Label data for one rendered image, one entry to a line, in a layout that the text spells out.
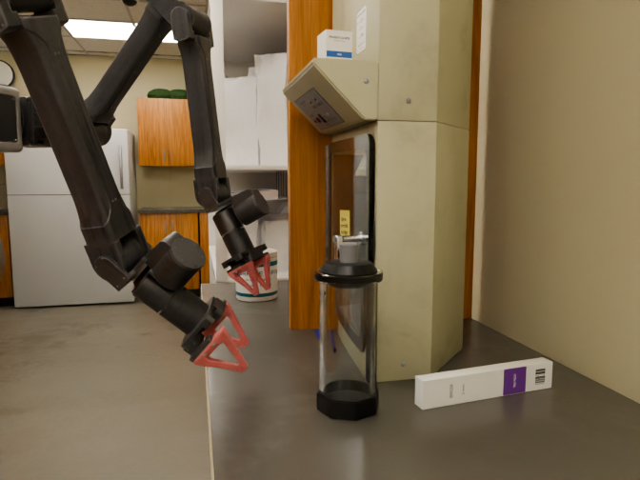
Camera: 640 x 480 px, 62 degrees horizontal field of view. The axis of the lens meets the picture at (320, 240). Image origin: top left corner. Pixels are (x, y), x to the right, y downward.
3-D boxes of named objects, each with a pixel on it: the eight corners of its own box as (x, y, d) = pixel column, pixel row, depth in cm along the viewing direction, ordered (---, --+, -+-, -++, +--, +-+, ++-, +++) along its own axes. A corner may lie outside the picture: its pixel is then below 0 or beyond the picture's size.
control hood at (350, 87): (331, 134, 123) (331, 90, 122) (378, 120, 92) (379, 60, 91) (282, 133, 120) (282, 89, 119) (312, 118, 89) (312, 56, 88)
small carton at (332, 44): (342, 71, 100) (342, 38, 99) (352, 66, 95) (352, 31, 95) (317, 70, 99) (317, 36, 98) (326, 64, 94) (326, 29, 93)
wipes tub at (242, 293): (274, 291, 174) (273, 246, 173) (280, 301, 162) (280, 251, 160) (233, 293, 171) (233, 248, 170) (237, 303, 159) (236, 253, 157)
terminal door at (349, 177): (330, 313, 127) (330, 143, 122) (370, 354, 97) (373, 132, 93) (328, 313, 127) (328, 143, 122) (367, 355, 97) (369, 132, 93)
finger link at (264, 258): (284, 281, 124) (266, 245, 125) (266, 290, 118) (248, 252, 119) (264, 291, 128) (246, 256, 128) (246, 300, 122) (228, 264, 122)
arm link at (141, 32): (179, -14, 123) (153, -29, 114) (219, 25, 122) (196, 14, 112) (81, 131, 137) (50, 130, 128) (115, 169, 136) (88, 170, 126)
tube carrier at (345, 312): (383, 390, 91) (385, 266, 89) (378, 417, 80) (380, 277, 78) (321, 385, 93) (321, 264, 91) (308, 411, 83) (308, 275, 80)
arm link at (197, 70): (191, 20, 124) (165, 9, 114) (213, 16, 122) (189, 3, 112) (214, 205, 129) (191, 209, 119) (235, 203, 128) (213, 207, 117)
